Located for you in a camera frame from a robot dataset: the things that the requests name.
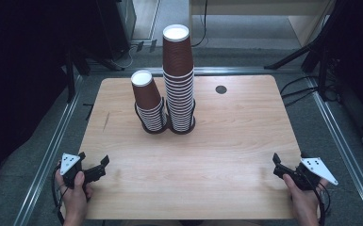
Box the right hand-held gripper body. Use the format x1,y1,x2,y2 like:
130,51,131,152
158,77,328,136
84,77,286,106
272,157,339,191

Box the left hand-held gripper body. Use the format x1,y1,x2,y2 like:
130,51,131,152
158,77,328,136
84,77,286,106
59,153,107,190

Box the black wire cup holder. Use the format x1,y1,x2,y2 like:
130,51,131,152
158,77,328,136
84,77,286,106
134,96,198,136

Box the tall stack of paper cups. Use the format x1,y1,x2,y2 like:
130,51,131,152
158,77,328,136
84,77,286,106
162,67,197,133

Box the person's right hand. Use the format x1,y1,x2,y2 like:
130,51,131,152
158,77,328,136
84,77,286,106
283,173,330,218

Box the person's left hand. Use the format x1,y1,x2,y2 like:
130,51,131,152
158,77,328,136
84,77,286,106
55,170,94,218

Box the short stack of paper cups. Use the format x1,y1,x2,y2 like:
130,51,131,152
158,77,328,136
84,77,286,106
130,69,168,133

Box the black metal stand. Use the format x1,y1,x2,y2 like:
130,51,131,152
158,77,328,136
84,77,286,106
63,46,91,104

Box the dark curtain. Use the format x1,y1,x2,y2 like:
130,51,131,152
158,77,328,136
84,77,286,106
0,0,107,218

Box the black tripod stand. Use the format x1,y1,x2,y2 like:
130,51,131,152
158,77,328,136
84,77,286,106
263,0,359,102

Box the black cabinet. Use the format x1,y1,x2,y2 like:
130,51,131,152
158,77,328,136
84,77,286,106
94,0,138,61

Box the aluminium floor rail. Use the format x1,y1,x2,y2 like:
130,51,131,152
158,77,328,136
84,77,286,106
87,66,307,76
305,75,363,226
13,74,85,226

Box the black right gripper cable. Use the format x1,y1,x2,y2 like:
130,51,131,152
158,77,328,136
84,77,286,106
312,180,332,226

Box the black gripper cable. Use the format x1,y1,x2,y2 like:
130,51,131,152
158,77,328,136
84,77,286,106
312,180,332,226
51,165,66,226

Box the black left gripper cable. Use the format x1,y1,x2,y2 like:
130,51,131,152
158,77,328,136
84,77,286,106
51,165,66,226

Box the black floor cables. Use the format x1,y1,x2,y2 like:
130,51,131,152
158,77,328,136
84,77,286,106
279,74,340,108

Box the white floor cable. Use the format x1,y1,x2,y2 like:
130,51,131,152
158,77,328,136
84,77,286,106
111,42,140,71

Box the black hanging cable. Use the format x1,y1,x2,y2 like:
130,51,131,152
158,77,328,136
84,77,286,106
190,0,209,49

